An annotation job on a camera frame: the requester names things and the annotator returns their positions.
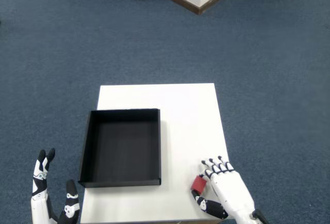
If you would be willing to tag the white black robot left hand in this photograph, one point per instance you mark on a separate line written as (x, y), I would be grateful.
(38, 208)

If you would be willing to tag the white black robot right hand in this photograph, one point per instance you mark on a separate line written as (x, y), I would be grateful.
(229, 190)

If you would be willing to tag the small red cube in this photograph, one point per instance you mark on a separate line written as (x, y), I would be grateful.
(199, 184)

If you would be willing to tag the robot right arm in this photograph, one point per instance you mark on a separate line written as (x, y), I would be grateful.
(260, 217)

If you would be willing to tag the black open cardboard box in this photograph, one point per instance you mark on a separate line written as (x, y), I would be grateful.
(121, 146)

